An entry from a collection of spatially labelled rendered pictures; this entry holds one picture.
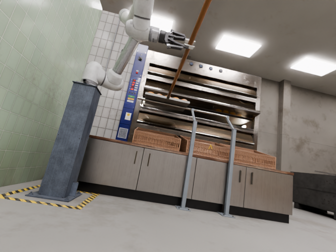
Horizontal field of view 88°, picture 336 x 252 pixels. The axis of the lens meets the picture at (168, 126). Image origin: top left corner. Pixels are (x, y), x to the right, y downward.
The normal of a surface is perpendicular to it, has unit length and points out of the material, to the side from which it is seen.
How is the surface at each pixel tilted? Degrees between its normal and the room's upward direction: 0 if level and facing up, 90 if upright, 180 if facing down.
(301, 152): 90
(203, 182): 90
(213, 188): 90
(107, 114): 90
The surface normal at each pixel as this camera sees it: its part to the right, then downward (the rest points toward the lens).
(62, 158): 0.15, -0.19
